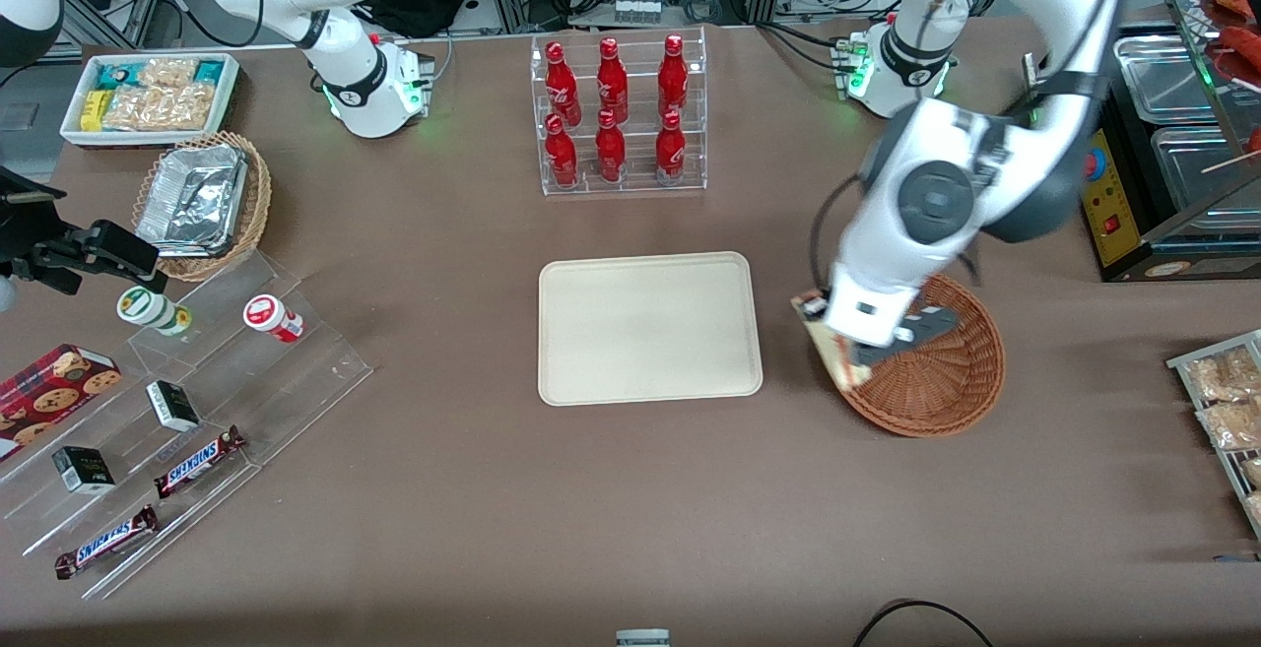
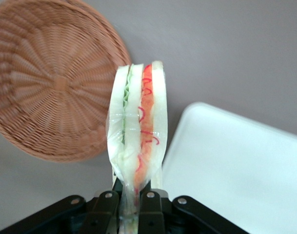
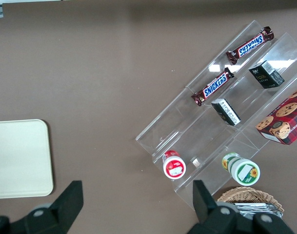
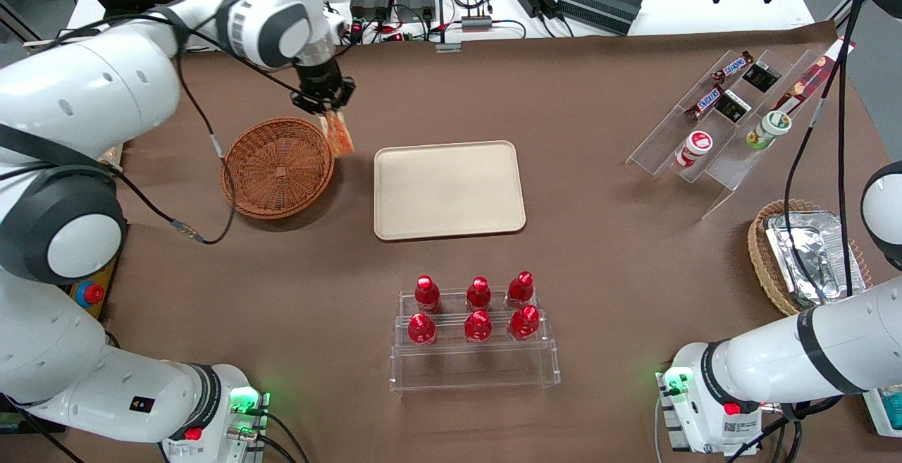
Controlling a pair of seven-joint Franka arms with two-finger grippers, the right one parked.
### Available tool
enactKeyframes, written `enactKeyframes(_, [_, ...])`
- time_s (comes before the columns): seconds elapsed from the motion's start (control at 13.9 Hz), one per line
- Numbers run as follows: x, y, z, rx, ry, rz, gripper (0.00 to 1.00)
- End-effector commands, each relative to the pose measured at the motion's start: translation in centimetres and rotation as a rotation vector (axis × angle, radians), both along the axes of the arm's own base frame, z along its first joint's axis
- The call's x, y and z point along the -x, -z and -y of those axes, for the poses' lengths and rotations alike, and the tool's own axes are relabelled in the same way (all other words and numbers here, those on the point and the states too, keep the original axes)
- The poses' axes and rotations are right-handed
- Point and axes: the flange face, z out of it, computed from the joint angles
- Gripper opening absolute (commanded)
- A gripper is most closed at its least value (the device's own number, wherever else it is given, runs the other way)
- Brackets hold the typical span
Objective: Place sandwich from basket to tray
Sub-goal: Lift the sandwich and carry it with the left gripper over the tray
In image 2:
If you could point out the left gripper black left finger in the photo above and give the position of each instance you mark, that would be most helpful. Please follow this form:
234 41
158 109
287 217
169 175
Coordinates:
105 207

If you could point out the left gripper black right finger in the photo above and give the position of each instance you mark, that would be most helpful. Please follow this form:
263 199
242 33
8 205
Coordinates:
150 209

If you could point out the triangle sandwich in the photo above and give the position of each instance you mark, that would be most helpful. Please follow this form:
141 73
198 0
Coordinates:
136 117

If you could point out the cream plastic tray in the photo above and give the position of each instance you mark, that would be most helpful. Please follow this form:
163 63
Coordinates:
236 158

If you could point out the round brown wicker basket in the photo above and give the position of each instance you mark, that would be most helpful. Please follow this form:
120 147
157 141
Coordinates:
48 83

